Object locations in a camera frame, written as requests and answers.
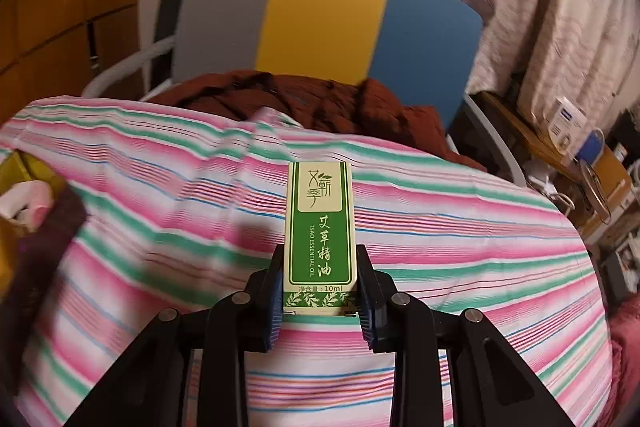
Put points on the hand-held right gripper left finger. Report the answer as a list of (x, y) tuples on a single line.
[(272, 307)]

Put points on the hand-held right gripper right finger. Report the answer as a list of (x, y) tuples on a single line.
[(367, 307)]

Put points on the green slim carton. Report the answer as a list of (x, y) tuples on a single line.
[(320, 232)]

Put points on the gold metal tin box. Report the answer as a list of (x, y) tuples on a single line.
[(20, 172)]

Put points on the pink green striped tablecloth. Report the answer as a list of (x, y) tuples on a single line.
[(450, 257)]

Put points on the maroon padded jacket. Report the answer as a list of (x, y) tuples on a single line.
[(325, 102)]

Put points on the dark wooden side table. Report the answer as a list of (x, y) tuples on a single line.
[(520, 127)]

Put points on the pink blanket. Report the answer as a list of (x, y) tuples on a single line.
[(625, 347)]

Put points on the white and blue box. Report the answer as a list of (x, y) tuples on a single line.
[(567, 122)]

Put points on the blue bag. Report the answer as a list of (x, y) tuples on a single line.
[(592, 149)]

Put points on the brown cardboard box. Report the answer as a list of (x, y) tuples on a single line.
[(617, 177)]

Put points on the grey yellow blue chair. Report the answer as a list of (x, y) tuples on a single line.
[(325, 17)]

